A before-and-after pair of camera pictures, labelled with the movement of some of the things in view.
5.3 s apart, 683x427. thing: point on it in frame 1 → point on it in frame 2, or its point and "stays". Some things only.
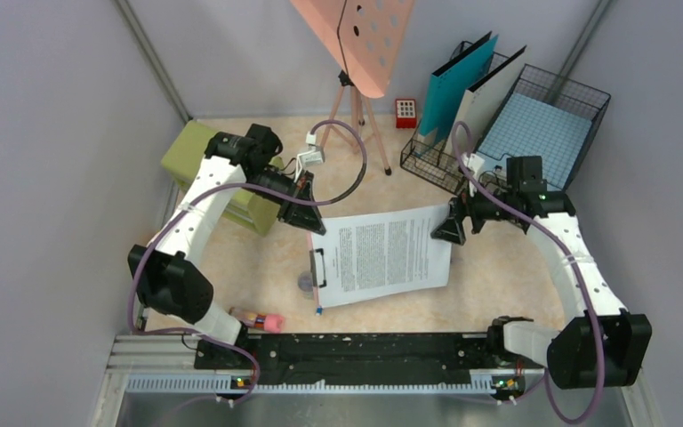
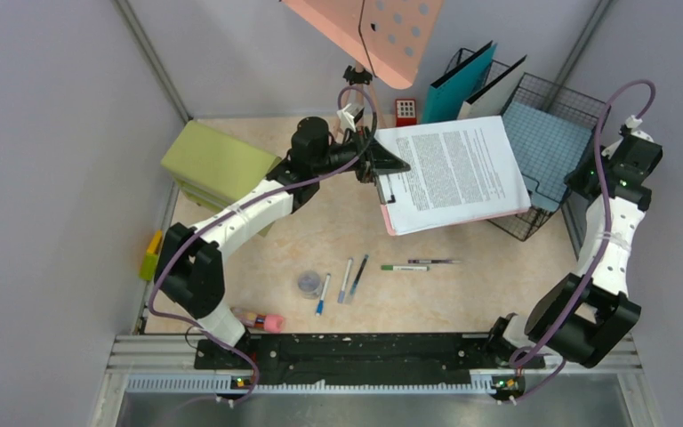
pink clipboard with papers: [373, 254] → [460, 174]
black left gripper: [302, 215] → [376, 160]
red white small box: [405, 113] stays
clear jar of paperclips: [306, 284] stays
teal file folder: [449, 89] stays
